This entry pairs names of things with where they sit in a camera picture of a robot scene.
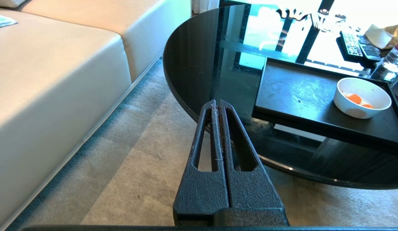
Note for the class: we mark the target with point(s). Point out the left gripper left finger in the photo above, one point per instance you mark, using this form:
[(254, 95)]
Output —
[(202, 192)]

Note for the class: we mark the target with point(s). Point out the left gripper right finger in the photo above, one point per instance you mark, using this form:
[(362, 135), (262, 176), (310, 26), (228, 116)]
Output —
[(253, 192)]

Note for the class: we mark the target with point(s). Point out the black rectangular tray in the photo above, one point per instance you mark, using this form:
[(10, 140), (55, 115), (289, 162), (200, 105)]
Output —
[(298, 99)]

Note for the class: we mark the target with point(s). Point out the round black glass table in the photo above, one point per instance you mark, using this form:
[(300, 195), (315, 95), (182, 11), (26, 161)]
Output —
[(202, 61)]

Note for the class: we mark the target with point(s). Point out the white bowl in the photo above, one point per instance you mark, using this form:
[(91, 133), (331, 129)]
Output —
[(359, 110)]

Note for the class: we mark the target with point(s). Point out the small orange carrot piece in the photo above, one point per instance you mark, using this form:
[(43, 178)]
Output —
[(367, 106)]

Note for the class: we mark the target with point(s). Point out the black remote control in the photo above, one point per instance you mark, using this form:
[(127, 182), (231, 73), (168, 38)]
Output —
[(350, 45)]

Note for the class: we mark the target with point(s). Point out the grey remote control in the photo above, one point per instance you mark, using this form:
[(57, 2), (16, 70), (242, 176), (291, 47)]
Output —
[(369, 49)]

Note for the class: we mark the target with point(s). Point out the beige leather sofa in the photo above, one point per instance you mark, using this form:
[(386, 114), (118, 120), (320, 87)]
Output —
[(54, 73)]

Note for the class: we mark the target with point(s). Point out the clear plastic water bottle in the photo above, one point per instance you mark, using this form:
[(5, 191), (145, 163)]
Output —
[(393, 61)]

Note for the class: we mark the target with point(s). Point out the crumpled brown paper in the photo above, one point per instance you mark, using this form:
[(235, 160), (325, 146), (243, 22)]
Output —
[(382, 35)]

